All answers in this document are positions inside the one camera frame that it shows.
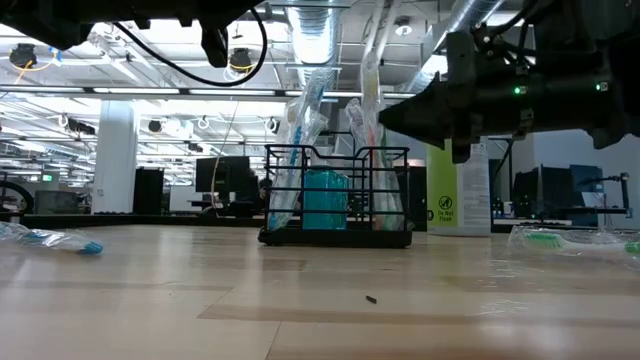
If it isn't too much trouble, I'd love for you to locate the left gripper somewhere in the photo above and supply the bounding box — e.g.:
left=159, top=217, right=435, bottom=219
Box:
left=189, top=0, right=266, bottom=70

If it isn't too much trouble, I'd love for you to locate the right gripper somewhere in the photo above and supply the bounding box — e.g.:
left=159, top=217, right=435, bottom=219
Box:
left=378, top=24, right=614, bottom=164

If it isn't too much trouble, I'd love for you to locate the white toothbrush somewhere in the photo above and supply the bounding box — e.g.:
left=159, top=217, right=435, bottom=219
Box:
left=344, top=97, right=374, bottom=151

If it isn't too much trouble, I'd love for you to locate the orange toothbrush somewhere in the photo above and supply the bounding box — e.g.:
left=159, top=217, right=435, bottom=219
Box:
left=360, top=0, right=397, bottom=126
left=367, top=124, right=405, bottom=232

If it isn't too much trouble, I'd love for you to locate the blue toothbrush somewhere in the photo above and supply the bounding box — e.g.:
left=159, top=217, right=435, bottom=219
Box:
left=267, top=112, right=329, bottom=232
left=0, top=221, right=105, bottom=255
left=284, top=68, right=335, bottom=151

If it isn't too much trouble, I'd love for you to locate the green toothbrush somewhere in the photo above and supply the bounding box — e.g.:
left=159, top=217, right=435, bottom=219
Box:
left=507, top=224, right=640, bottom=274

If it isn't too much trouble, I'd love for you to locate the black ceiling dome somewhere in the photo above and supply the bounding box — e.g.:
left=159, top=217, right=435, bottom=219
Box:
left=8, top=43, right=39, bottom=70
left=228, top=47, right=254, bottom=71

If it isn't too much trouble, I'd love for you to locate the bright ceiling light panel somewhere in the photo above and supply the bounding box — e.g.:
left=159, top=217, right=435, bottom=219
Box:
left=422, top=52, right=451, bottom=77

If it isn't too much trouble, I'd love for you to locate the round ceiling fixture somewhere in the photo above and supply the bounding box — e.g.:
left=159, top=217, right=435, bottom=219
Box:
left=393, top=16, right=414, bottom=38

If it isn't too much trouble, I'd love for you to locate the wipes canister with green label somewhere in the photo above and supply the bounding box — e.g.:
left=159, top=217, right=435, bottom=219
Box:
left=425, top=134, right=492, bottom=238

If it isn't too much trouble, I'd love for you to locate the black computer monitor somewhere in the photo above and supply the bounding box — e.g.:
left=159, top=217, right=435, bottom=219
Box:
left=194, top=155, right=251, bottom=194

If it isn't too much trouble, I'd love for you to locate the white pillar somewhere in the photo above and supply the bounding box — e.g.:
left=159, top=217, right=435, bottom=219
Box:
left=91, top=99, right=140, bottom=216

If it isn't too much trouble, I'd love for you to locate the dark desk monitor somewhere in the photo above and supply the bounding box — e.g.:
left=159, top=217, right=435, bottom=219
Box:
left=513, top=167, right=571, bottom=221

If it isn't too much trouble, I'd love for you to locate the black cabinet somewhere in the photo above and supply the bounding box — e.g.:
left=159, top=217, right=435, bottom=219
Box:
left=132, top=167, right=165, bottom=216

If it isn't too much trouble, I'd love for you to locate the dark blue panel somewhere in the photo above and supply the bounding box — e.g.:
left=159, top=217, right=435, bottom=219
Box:
left=569, top=163, right=605, bottom=227

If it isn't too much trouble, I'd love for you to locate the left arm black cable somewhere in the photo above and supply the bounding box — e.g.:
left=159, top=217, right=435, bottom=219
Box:
left=113, top=7, right=270, bottom=89

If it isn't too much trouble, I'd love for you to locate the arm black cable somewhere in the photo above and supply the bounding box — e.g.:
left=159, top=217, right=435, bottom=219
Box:
left=487, top=0, right=541, bottom=39
left=113, top=7, right=270, bottom=89

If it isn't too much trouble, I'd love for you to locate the ribbed silver ceiling duct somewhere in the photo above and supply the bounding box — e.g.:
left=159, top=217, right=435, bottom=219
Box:
left=285, top=0, right=342, bottom=149

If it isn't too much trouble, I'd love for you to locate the smooth silver ceiling duct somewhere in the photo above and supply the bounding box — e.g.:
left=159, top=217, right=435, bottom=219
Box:
left=394, top=0, right=506, bottom=114

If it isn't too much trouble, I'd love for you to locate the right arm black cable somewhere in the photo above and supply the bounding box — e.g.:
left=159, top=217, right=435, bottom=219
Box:
left=487, top=0, right=541, bottom=39

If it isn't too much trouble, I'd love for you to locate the black aluminium table frame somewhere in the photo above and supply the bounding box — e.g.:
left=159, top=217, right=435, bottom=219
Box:
left=0, top=209, right=640, bottom=236

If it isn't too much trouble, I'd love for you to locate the black wire caddy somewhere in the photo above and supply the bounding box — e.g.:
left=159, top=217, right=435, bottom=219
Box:
left=257, top=143, right=414, bottom=249

